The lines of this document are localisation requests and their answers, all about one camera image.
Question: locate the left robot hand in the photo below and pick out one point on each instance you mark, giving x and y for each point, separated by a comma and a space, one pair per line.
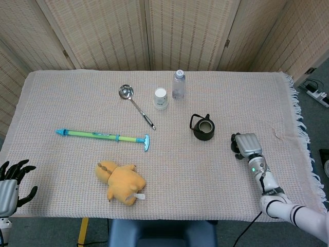
7, 190

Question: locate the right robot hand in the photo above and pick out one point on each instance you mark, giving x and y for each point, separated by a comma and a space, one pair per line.
246, 145

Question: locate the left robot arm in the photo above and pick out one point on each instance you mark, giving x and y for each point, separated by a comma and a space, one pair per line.
4, 231

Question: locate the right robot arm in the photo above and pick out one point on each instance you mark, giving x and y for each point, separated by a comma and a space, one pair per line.
277, 195

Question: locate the black teapot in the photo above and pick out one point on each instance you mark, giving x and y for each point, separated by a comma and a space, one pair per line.
203, 128

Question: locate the black box with white disc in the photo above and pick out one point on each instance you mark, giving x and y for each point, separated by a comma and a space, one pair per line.
324, 162

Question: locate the white power strip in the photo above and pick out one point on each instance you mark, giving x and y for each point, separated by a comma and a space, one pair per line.
318, 94

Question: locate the clear plastic water bottle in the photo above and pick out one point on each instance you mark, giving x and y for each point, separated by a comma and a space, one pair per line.
178, 86

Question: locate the beige woven tablecloth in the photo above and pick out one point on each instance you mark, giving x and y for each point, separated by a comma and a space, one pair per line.
154, 154

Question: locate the white paper cup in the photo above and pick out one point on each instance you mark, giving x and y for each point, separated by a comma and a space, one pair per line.
160, 99

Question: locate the green blue water squirter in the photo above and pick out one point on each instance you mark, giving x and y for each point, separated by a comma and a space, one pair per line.
102, 135

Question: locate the yellow plush toy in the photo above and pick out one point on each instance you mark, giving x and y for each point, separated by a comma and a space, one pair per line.
120, 181

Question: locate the woven folding screen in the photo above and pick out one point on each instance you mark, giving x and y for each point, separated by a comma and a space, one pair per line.
164, 33

